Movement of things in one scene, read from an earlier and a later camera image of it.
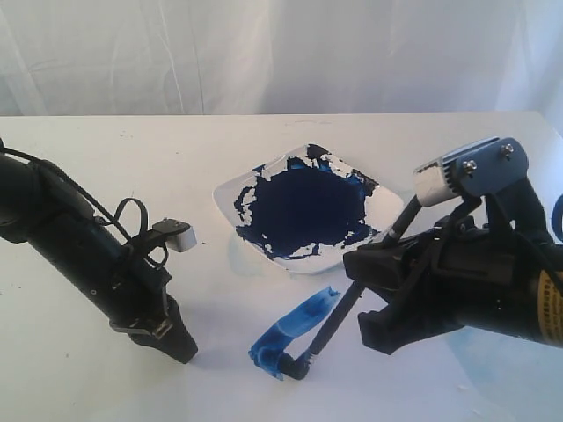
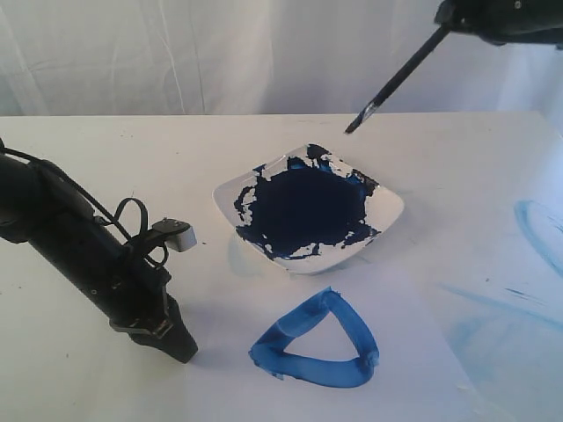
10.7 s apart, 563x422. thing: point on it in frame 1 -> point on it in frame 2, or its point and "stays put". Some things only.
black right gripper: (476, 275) -> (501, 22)
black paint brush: (299, 364) -> (399, 78)
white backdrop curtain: (240, 57) stays put
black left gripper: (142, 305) stays put
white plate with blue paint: (306, 207) stays put
